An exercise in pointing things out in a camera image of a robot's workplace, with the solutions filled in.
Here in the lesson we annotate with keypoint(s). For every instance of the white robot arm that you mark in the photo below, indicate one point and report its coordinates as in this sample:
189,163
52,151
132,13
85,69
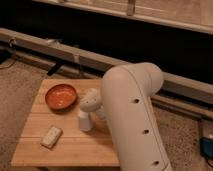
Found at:
124,101

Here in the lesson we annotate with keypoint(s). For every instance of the white paper cup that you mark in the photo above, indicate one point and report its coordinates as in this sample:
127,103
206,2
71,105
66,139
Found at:
85,121

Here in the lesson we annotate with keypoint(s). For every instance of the orange bowl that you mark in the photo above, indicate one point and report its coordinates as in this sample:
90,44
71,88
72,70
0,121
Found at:
61,96

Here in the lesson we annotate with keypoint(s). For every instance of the wooden table board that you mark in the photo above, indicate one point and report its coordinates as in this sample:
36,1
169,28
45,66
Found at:
74,148

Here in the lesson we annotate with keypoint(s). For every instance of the blue box on floor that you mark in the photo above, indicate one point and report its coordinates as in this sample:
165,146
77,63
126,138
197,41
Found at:
206,147

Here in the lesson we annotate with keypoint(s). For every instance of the black clamp handle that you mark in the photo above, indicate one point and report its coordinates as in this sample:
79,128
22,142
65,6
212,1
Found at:
54,69

